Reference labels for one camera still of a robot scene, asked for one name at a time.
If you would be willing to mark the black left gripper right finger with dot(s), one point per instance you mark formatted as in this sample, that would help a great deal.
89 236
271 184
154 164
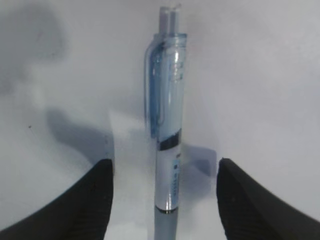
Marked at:
248 211

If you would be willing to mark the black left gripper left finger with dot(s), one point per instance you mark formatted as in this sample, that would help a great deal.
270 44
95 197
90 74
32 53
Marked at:
81 213

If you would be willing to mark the blue grip pen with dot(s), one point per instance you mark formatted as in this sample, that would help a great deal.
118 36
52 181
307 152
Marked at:
164 64

